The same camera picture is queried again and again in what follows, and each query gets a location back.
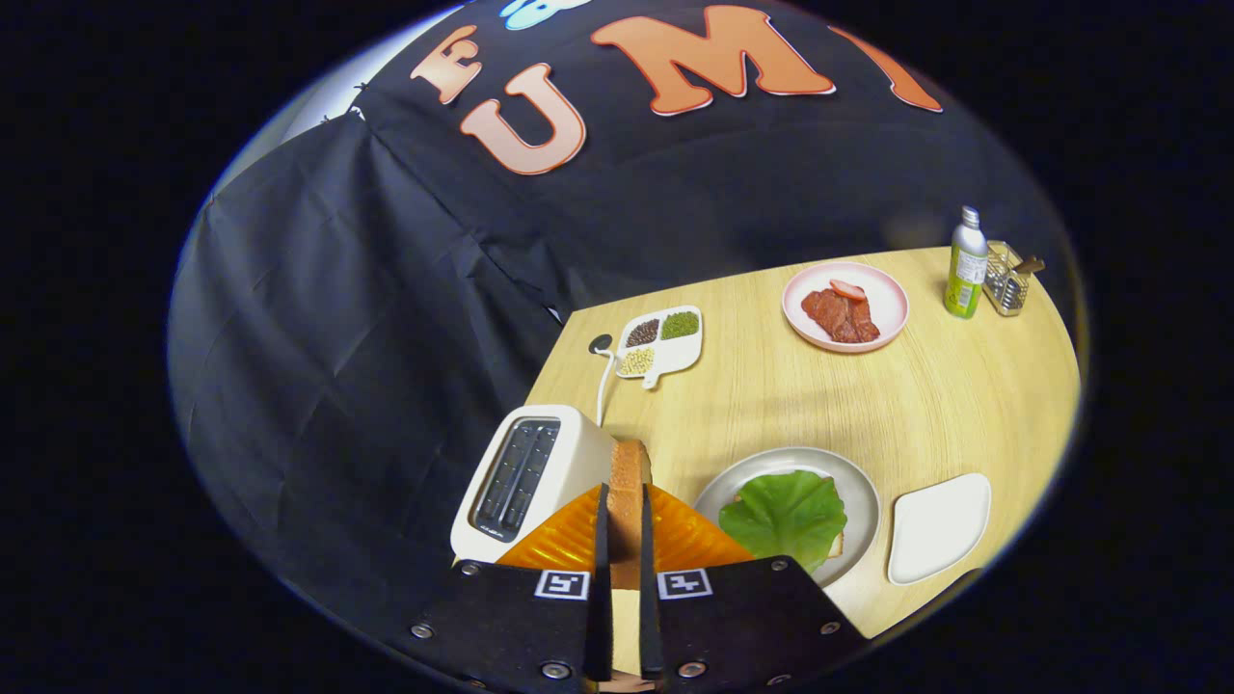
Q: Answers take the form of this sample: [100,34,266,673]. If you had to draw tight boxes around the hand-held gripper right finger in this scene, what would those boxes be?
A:
[636,482,873,693]

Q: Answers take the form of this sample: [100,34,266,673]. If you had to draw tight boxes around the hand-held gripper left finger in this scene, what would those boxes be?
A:
[405,482,614,693]

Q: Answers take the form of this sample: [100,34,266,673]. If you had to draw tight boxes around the green lettuce leaf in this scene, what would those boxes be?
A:
[718,469,848,574]

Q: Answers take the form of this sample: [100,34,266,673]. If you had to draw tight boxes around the plain bread slice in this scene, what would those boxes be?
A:
[607,439,657,591]

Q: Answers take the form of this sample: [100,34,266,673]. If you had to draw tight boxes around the bread slice under ham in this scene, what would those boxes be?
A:
[731,494,846,562]

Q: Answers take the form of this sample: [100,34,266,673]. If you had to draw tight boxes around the white toaster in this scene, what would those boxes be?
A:
[449,404,618,565]

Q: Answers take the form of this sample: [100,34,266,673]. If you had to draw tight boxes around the white round plate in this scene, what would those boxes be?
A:
[692,445,882,589]

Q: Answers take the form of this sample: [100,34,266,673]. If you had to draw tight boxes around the white squarish plate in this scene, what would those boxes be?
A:
[887,472,992,586]

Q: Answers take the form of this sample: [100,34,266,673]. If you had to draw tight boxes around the white divided bean dish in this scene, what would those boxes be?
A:
[615,305,705,390]

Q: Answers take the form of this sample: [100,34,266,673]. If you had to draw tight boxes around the black backdrop cloth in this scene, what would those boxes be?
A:
[169,0,1061,666]

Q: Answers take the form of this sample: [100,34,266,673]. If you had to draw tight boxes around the brown meat slices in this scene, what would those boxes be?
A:
[801,286,881,345]

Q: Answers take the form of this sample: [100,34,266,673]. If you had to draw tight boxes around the pink round plate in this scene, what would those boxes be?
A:
[781,261,910,354]

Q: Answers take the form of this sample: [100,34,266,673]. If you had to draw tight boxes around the green label bottle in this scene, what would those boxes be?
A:
[944,205,990,320]

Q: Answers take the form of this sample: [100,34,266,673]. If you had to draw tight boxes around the white toaster cable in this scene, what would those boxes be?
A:
[588,334,618,428]

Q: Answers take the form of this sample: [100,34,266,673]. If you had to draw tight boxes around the metal wire basket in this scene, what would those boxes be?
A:
[985,241,1046,317]

